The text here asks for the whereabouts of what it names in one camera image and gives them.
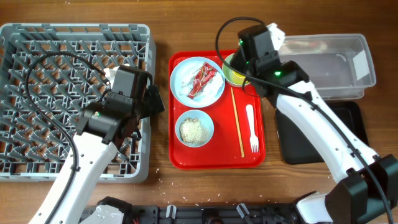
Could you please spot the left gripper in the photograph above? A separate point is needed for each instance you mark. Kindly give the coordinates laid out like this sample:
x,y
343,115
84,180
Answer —
x,y
149,108

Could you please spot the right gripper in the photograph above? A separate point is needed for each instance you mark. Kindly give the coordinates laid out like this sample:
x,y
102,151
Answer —
x,y
236,61

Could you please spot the large light blue plate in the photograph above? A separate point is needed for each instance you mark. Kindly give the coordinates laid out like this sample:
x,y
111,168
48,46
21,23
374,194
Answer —
x,y
190,65

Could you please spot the wooden chopstick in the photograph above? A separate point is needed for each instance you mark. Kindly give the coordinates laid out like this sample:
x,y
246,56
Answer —
x,y
237,124

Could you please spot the small light blue bowl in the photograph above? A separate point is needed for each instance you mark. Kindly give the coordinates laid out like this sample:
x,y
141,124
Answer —
x,y
203,117

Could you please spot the leftover rice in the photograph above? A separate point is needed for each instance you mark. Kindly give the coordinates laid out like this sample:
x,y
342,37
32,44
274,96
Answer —
x,y
192,131

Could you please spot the white napkin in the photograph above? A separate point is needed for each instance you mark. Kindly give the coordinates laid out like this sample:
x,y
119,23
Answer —
x,y
208,91

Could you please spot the red snack wrapper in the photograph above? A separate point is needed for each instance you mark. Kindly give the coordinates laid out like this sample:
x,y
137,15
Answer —
x,y
205,74

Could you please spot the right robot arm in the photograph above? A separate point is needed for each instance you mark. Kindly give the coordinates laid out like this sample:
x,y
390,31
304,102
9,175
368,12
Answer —
x,y
366,183

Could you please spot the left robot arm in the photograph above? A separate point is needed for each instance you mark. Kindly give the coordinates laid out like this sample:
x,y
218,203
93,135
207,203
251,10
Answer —
x,y
101,131

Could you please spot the black waste tray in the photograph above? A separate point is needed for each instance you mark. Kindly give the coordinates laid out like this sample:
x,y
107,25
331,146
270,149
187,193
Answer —
x,y
297,149

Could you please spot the grey dishwasher rack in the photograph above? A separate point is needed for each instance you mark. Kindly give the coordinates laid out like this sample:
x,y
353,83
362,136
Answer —
x,y
49,72

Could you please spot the yellow cup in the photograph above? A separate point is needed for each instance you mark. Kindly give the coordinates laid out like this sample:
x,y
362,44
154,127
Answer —
x,y
237,78

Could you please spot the green bowl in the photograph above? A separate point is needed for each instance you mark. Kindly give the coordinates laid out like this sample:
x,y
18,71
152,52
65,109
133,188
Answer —
x,y
227,74

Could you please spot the white plastic fork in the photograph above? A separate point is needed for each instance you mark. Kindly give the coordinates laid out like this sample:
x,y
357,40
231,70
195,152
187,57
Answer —
x,y
254,142

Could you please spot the clear plastic bin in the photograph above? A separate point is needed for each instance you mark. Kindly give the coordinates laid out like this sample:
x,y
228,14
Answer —
x,y
339,65

